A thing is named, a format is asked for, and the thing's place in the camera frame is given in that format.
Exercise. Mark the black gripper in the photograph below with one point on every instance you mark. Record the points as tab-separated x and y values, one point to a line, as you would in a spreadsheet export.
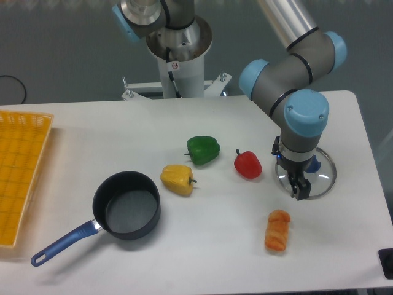
295	164

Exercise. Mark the orange bread roll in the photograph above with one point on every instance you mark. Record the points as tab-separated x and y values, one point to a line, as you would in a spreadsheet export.
277	231

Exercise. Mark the green bell pepper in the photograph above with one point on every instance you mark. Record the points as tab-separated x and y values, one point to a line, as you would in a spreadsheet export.
202	149

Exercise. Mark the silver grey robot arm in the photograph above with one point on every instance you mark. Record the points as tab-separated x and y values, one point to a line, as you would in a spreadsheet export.
281	91

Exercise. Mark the yellow bell pepper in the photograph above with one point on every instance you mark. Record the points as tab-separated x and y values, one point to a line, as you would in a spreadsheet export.
178	179

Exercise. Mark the black device at edge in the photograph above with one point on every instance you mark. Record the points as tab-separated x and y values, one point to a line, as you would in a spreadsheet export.
386	260

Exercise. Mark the red bell pepper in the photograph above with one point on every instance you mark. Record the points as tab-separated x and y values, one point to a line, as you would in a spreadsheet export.
247	164

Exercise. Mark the glass lid blue knob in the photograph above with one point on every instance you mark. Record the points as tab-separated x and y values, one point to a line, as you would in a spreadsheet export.
322	174

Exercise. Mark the yellow plastic basket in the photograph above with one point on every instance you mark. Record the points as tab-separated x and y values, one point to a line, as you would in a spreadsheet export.
23	139

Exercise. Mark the black saucepan blue handle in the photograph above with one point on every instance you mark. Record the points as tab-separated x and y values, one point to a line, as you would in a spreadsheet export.
126	205

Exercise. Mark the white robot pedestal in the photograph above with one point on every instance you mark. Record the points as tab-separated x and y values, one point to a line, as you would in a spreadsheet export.
181	65

